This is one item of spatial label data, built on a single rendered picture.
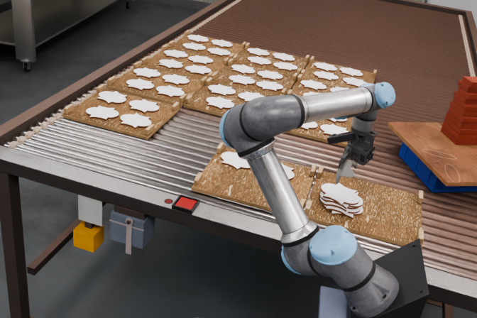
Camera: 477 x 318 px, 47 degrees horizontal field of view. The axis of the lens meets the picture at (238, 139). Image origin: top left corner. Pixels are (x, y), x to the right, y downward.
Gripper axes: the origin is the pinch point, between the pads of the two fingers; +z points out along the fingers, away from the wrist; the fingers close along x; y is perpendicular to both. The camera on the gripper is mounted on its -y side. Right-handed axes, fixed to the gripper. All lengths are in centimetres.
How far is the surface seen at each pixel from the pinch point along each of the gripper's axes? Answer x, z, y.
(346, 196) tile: -0.4, 7.5, 2.5
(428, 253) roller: -1.8, 13.6, 35.7
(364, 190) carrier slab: 15.3, 11.7, 3.6
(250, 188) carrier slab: -16.6, 11.6, -28.0
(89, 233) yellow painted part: -56, 35, -71
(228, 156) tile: -5.4, 10.8, -47.6
